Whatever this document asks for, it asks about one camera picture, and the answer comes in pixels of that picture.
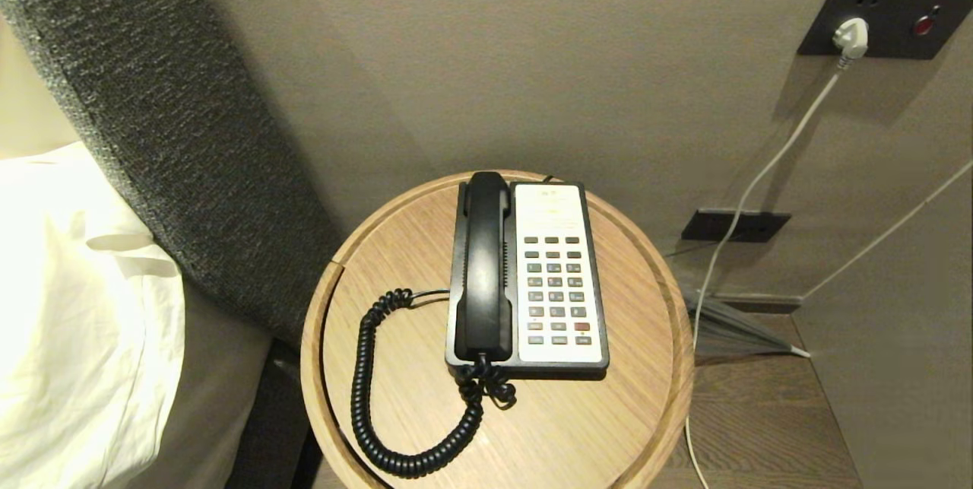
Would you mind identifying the black phone handset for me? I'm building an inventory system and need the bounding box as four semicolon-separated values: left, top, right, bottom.
454;171;514;363

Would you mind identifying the black and white desk phone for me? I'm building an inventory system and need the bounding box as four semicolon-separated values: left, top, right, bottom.
445;180;610;379

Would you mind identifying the round wooden side table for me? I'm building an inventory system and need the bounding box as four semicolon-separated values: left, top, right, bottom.
300;170;696;489

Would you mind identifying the beige bed base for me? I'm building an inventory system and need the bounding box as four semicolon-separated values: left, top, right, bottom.
122;276;276;489

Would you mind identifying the grey fabric headboard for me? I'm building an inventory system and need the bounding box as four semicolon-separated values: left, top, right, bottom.
0;0;344;345

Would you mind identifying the white power plug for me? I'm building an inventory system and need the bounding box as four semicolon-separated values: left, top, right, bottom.
832;17;870;61

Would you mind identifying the white pillow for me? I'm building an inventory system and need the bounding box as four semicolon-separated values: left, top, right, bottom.
0;141;186;489

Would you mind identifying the black coiled phone cord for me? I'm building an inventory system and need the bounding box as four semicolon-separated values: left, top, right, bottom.
350;288;518;479

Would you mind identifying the small black wall plate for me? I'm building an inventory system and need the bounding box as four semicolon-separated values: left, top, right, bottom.
680;208;792;244

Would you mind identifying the white power cable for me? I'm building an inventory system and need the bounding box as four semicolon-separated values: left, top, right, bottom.
684;56;851;489

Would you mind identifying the black wall socket panel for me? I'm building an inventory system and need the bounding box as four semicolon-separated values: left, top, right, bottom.
797;0;973;61

